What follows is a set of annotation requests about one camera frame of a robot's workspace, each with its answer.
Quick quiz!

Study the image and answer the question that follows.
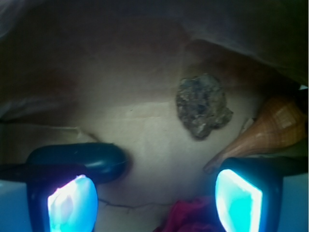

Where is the orange conch shell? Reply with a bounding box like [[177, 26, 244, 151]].
[[203, 96, 308, 174]]

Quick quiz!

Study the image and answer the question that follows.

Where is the brown paper bag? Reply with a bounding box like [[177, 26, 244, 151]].
[[0, 0, 309, 232]]

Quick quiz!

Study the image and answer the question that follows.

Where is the dark green oval case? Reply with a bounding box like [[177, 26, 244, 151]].
[[26, 143, 130, 184]]

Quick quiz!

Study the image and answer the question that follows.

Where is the grey rough rock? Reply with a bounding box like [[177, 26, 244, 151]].
[[175, 73, 233, 140]]

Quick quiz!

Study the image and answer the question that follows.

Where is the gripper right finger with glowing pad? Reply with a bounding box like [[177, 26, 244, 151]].
[[215, 157, 309, 232]]

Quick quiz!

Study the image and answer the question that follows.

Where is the red crumpled paper flower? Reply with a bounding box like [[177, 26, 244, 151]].
[[154, 195, 225, 232]]

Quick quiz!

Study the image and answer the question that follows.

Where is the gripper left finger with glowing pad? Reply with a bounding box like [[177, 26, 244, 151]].
[[0, 164, 98, 232]]

